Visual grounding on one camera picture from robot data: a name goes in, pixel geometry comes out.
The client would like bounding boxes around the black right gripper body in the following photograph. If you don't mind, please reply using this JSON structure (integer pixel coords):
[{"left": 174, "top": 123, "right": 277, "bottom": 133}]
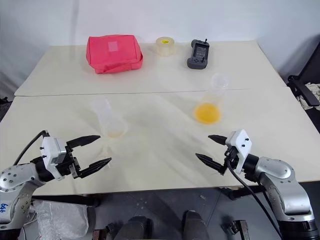
[{"left": 219, "top": 146, "right": 240, "bottom": 176}]

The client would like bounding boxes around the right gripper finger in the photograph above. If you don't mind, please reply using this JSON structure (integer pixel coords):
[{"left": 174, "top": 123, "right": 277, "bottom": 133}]
[
  {"left": 208, "top": 134, "right": 228, "bottom": 146},
  {"left": 195, "top": 153, "right": 227, "bottom": 176}
]

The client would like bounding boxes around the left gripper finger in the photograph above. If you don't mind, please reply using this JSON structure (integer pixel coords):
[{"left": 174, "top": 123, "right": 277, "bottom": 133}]
[
  {"left": 79, "top": 157, "right": 112, "bottom": 179},
  {"left": 66, "top": 135, "right": 102, "bottom": 149}
]

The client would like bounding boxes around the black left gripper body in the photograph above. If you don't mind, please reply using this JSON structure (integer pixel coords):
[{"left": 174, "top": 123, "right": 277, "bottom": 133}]
[{"left": 56, "top": 142, "right": 82, "bottom": 179}]

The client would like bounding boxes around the flask with orange liquid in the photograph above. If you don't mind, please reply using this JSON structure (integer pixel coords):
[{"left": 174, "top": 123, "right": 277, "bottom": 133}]
[{"left": 191, "top": 72, "right": 230, "bottom": 125}]

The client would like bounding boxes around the clear plastic bag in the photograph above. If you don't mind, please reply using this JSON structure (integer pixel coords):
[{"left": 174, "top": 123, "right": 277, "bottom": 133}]
[{"left": 32, "top": 199, "right": 90, "bottom": 238}]

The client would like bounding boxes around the dark grey rounded shape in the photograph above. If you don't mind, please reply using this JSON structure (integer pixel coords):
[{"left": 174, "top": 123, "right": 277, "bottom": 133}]
[
  {"left": 119, "top": 216, "right": 153, "bottom": 240},
  {"left": 183, "top": 209, "right": 210, "bottom": 240}
]

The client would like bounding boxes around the dark grey handheld controller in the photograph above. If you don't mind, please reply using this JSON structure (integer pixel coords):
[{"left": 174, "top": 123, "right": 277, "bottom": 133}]
[{"left": 186, "top": 38, "right": 210, "bottom": 70}]

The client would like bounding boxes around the red fabric pouch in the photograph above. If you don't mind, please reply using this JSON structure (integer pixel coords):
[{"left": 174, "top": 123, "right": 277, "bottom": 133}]
[{"left": 86, "top": 34, "right": 145, "bottom": 75}]

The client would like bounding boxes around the black office chair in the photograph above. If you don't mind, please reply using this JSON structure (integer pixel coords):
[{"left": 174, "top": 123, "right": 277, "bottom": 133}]
[{"left": 287, "top": 33, "right": 320, "bottom": 107}]

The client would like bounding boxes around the clear tape roll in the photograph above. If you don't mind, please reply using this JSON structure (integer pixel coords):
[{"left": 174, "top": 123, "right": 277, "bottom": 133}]
[{"left": 155, "top": 36, "right": 177, "bottom": 57}]

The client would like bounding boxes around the white crumpled cloth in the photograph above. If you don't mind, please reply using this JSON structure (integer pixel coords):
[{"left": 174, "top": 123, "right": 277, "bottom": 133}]
[{"left": 297, "top": 83, "right": 320, "bottom": 111}]

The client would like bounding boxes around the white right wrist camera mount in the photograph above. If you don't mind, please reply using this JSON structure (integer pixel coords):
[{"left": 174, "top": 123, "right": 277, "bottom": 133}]
[{"left": 224, "top": 129, "right": 253, "bottom": 175}]

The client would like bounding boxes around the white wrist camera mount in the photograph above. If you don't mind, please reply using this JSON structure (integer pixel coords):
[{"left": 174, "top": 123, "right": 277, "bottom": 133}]
[
  {"left": 224, "top": 129, "right": 253, "bottom": 175},
  {"left": 39, "top": 136, "right": 70, "bottom": 181}
]

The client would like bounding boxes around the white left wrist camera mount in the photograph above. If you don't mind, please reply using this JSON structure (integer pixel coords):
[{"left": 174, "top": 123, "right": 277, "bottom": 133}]
[{"left": 39, "top": 136, "right": 70, "bottom": 181}]

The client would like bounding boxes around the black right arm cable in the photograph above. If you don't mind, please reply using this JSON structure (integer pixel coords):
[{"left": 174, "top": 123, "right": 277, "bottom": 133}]
[{"left": 226, "top": 149, "right": 285, "bottom": 240}]

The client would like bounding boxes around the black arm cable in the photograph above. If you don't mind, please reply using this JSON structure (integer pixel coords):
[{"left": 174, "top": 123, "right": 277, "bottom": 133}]
[
  {"left": 12, "top": 129, "right": 50, "bottom": 166},
  {"left": 226, "top": 149, "right": 285, "bottom": 240}
]

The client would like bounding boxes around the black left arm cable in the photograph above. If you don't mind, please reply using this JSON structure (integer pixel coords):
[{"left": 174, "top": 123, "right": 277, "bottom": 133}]
[{"left": 12, "top": 129, "right": 50, "bottom": 166}]

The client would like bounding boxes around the black metal bracket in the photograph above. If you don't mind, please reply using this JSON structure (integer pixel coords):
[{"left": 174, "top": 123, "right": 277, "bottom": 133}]
[
  {"left": 92, "top": 223, "right": 118, "bottom": 240},
  {"left": 226, "top": 219, "right": 248, "bottom": 236}
]

